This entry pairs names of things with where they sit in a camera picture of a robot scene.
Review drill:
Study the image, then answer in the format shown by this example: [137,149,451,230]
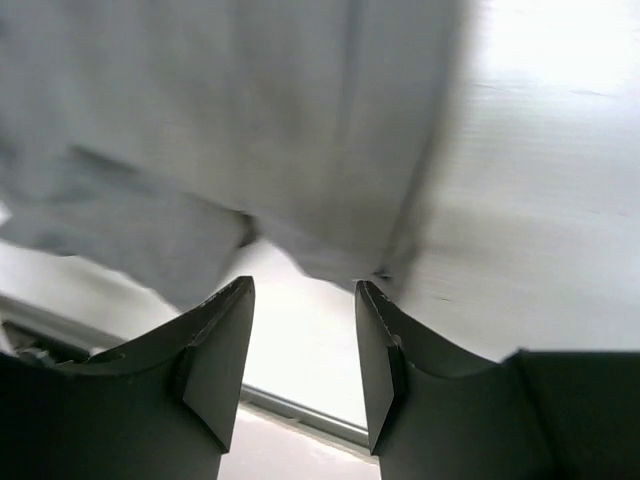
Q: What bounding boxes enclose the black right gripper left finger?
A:
[1,276,255,480]

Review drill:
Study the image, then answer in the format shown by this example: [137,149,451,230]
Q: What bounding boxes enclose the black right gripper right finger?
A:
[355,281,639,480]

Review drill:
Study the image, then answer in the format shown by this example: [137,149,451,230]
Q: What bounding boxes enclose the aluminium table edge rail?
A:
[1,296,368,447]

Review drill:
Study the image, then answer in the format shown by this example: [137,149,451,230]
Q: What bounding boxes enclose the grey pleated skirt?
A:
[1,1,464,310]

